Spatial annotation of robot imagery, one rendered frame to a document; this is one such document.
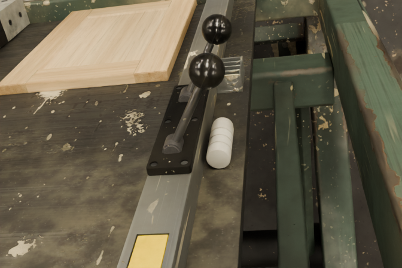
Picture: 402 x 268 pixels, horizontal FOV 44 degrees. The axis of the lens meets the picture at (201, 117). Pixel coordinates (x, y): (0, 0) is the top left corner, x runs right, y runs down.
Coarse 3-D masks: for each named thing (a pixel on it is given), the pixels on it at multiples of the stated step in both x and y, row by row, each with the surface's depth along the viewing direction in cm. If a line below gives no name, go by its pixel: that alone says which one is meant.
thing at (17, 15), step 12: (0, 0) 122; (12, 0) 121; (0, 12) 113; (12, 12) 118; (24, 12) 124; (0, 24) 113; (12, 24) 118; (24, 24) 124; (0, 36) 113; (12, 36) 118
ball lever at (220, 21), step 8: (208, 16) 62; (216, 16) 61; (224, 16) 61; (208, 24) 61; (216, 24) 60; (224, 24) 61; (208, 32) 61; (216, 32) 60; (224, 32) 61; (208, 40) 62; (216, 40) 61; (224, 40) 61; (208, 48) 63; (184, 88) 68; (192, 88) 66; (184, 96) 66
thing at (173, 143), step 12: (192, 60) 51; (204, 60) 50; (216, 60) 50; (192, 72) 51; (204, 72) 50; (216, 72) 50; (204, 84) 51; (216, 84) 51; (192, 96) 53; (192, 108) 54; (180, 120) 55; (180, 132) 56; (168, 144) 56; (180, 144) 56
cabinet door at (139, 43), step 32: (192, 0) 117; (64, 32) 110; (96, 32) 108; (128, 32) 105; (160, 32) 101; (32, 64) 96; (64, 64) 94; (96, 64) 91; (128, 64) 89; (160, 64) 87
